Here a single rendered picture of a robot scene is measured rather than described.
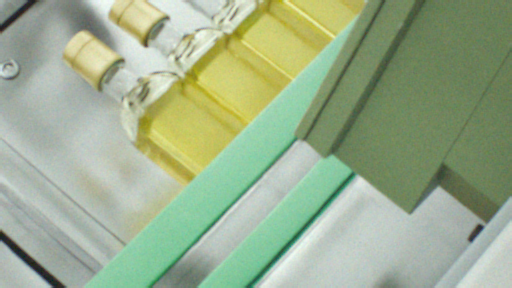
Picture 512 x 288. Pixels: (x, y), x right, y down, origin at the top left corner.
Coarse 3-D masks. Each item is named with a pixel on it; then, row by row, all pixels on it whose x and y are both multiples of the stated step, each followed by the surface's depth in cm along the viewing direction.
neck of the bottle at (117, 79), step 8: (112, 64) 109; (120, 64) 109; (112, 72) 109; (120, 72) 109; (128, 72) 109; (104, 80) 109; (112, 80) 109; (120, 80) 109; (128, 80) 108; (104, 88) 109; (112, 88) 109; (120, 88) 108; (112, 96) 109; (120, 96) 109; (120, 104) 109
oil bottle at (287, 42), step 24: (240, 0) 112; (264, 0) 112; (216, 24) 112; (240, 24) 111; (264, 24) 111; (288, 24) 111; (264, 48) 110; (288, 48) 110; (312, 48) 110; (288, 72) 109
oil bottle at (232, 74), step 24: (192, 48) 109; (216, 48) 109; (240, 48) 109; (192, 72) 108; (216, 72) 108; (240, 72) 108; (264, 72) 108; (216, 96) 107; (240, 96) 107; (264, 96) 107; (240, 120) 107
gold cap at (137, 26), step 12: (120, 0) 112; (132, 0) 112; (144, 0) 112; (120, 12) 112; (132, 12) 112; (144, 12) 111; (156, 12) 112; (120, 24) 112; (132, 24) 112; (144, 24) 111; (132, 36) 112; (144, 36) 111
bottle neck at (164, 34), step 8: (160, 24) 111; (168, 24) 111; (152, 32) 111; (160, 32) 111; (168, 32) 111; (176, 32) 111; (184, 32) 111; (152, 40) 111; (160, 40) 111; (168, 40) 111; (176, 40) 110; (152, 48) 112; (160, 48) 111; (168, 48) 111
